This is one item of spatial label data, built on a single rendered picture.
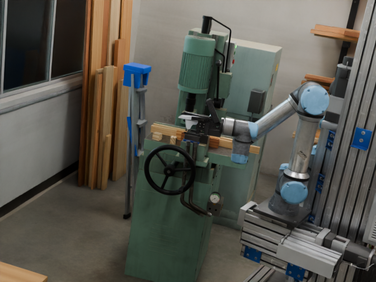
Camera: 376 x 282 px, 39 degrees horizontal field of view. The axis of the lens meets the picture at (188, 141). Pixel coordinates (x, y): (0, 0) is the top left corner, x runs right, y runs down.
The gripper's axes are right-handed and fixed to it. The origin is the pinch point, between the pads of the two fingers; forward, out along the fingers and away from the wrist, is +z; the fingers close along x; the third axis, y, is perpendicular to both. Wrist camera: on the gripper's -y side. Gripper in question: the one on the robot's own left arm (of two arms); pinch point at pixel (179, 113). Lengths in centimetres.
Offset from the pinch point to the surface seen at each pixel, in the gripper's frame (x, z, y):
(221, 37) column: 87, -12, -40
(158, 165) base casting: 66, 12, 39
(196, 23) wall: 309, 18, -58
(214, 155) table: 61, -19, 27
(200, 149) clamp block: 52, -11, 23
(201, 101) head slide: 84, -6, 0
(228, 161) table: 60, -27, 29
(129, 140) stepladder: 148, 43, 42
